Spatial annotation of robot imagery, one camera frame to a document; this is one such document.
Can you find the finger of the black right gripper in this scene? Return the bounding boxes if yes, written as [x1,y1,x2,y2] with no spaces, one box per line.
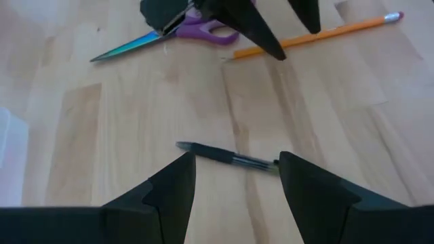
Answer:
[288,0,321,35]
[203,0,288,61]

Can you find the purple handled scissors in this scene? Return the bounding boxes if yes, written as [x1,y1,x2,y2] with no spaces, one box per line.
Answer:
[90,0,257,64]

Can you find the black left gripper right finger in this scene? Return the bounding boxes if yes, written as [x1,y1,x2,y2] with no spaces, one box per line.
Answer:
[278,151,434,244]

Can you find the black pen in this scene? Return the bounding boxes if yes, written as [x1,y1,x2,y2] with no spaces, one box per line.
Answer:
[175,141,281,176]

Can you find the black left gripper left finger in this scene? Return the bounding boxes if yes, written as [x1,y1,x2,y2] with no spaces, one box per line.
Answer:
[101,151,197,244]

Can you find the orange pencil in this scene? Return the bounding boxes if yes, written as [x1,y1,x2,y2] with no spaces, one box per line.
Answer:
[222,11,405,62]

